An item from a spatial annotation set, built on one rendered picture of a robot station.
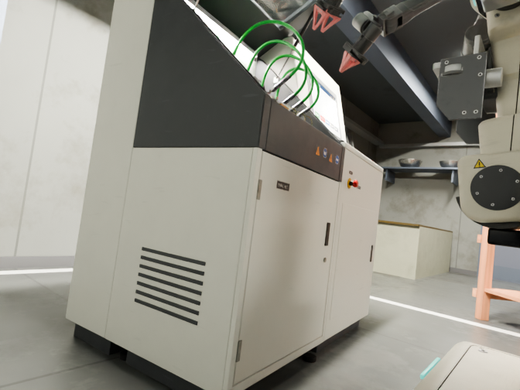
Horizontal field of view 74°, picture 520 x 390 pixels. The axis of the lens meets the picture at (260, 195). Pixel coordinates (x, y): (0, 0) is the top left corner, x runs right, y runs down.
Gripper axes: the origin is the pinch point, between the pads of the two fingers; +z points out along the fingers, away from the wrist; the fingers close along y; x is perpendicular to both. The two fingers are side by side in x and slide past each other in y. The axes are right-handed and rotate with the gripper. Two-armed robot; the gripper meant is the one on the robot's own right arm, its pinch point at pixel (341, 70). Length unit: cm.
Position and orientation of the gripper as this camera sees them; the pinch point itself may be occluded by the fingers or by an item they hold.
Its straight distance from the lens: 153.1
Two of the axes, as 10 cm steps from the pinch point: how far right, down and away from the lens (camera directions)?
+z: -5.6, 6.6, 5.1
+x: -7.4, -1.3, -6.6
